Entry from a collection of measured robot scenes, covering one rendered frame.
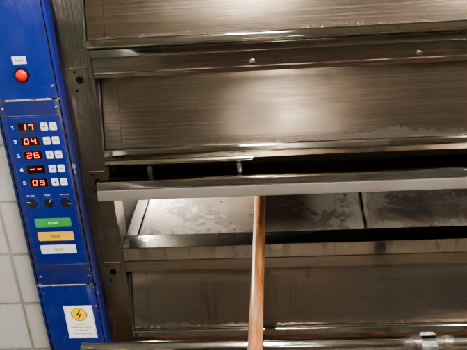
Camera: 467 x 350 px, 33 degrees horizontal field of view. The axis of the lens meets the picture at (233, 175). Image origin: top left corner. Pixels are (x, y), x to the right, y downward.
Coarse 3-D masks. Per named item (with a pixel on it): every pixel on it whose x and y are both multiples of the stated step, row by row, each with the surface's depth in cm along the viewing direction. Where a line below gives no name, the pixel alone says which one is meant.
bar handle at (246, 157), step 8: (112, 160) 177; (120, 160) 177; (128, 160) 177; (136, 160) 176; (144, 160) 176; (152, 160) 176; (160, 160) 176; (168, 160) 176; (176, 160) 175; (184, 160) 175; (192, 160) 175; (200, 160) 175; (208, 160) 175; (216, 160) 175; (224, 160) 175; (232, 160) 174; (240, 160) 174; (248, 160) 174; (152, 168) 177; (240, 168) 175; (152, 176) 177
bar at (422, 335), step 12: (372, 336) 163; (384, 336) 162; (396, 336) 162; (408, 336) 162; (420, 336) 161; (432, 336) 161; (444, 336) 161; (456, 336) 160; (84, 348) 166; (96, 348) 166; (108, 348) 166; (120, 348) 166; (132, 348) 165; (144, 348) 165; (156, 348) 165; (168, 348) 165; (180, 348) 165; (192, 348) 164; (204, 348) 164; (216, 348) 164; (228, 348) 164; (240, 348) 163; (264, 348) 163; (276, 348) 163; (288, 348) 163; (300, 348) 162; (312, 348) 162; (324, 348) 162; (336, 348) 162; (348, 348) 162; (360, 348) 161; (372, 348) 161; (384, 348) 161; (396, 348) 161; (408, 348) 161; (420, 348) 160; (432, 348) 159; (444, 348) 160; (456, 348) 160
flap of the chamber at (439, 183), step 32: (288, 160) 190; (320, 160) 188; (352, 160) 186; (384, 160) 184; (416, 160) 183; (448, 160) 181; (128, 192) 174; (160, 192) 174; (192, 192) 173; (224, 192) 173; (256, 192) 172; (288, 192) 172; (320, 192) 171
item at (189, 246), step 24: (144, 240) 201; (168, 240) 200; (192, 240) 199; (216, 240) 199; (240, 240) 198; (288, 240) 196; (312, 240) 195; (336, 240) 194; (360, 240) 194; (384, 240) 193; (408, 240) 192; (432, 240) 192; (456, 240) 192
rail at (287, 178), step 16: (208, 176) 173; (224, 176) 172; (240, 176) 172; (256, 176) 171; (272, 176) 171; (288, 176) 171; (304, 176) 170; (320, 176) 170; (336, 176) 170; (352, 176) 170; (368, 176) 169; (384, 176) 169; (400, 176) 169; (416, 176) 168; (432, 176) 168; (448, 176) 168; (464, 176) 168
